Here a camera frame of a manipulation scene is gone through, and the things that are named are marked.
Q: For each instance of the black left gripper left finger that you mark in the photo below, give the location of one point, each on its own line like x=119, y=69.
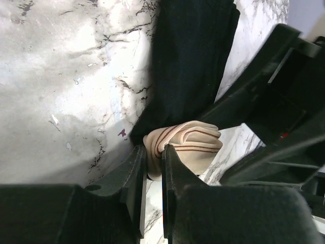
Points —
x=110, y=210

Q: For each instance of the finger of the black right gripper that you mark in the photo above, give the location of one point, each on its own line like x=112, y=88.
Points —
x=281, y=89
x=290, y=163

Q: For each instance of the black garment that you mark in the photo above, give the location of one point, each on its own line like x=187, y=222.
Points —
x=191, y=45

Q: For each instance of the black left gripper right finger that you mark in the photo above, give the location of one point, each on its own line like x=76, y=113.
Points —
x=194, y=212

